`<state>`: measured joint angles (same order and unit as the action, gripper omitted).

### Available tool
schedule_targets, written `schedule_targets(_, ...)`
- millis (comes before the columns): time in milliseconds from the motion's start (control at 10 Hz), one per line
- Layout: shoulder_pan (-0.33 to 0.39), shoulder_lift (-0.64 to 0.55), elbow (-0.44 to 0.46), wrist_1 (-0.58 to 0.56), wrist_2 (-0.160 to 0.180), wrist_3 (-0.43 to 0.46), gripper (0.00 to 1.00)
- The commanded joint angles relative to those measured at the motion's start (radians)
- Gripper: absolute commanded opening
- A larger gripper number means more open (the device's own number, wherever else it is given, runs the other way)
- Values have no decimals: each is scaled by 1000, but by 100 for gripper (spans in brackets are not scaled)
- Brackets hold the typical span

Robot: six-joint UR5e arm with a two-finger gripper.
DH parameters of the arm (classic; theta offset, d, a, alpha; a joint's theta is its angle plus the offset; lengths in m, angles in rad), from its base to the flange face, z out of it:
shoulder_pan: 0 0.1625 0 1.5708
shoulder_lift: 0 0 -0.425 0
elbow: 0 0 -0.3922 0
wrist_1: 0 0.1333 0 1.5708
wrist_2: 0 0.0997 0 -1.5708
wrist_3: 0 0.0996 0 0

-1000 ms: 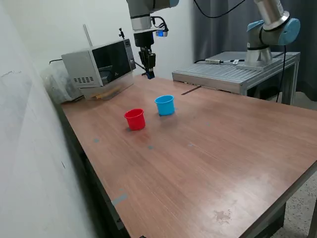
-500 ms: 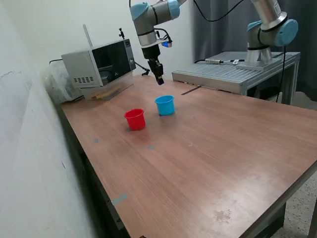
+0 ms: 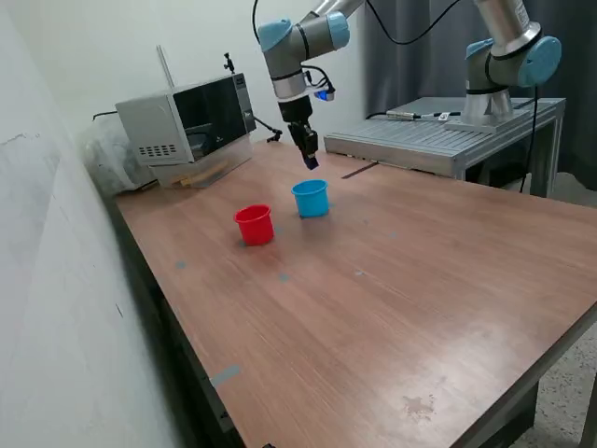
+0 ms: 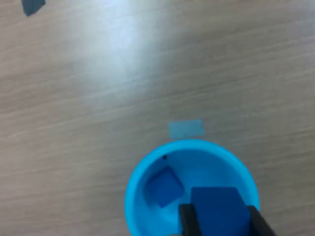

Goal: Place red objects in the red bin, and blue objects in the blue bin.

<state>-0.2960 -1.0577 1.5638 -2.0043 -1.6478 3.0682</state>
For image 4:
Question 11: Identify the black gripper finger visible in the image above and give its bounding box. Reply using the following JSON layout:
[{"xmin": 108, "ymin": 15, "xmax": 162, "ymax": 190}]
[
  {"xmin": 247, "ymin": 205, "xmax": 279, "ymax": 236},
  {"xmin": 178, "ymin": 203, "xmax": 202, "ymax": 236}
]

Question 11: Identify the blue cube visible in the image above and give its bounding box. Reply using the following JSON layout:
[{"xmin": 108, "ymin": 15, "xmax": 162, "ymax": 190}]
[
  {"xmin": 190, "ymin": 186, "xmax": 254, "ymax": 236},
  {"xmin": 145, "ymin": 166, "xmax": 184, "ymax": 208}
]

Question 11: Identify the blue plastic cup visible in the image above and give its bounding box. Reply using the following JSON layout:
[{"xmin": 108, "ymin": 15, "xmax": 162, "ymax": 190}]
[{"xmin": 124, "ymin": 139, "xmax": 260, "ymax": 236}]

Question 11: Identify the blue-grey tape piece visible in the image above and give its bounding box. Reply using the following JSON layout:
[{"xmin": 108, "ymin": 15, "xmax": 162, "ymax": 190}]
[{"xmin": 168, "ymin": 119, "xmax": 205, "ymax": 140}]

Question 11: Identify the dark tape strip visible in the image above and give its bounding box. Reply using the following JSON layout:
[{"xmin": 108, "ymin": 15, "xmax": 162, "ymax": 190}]
[{"xmin": 21, "ymin": 0, "xmax": 47, "ymax": 17}]

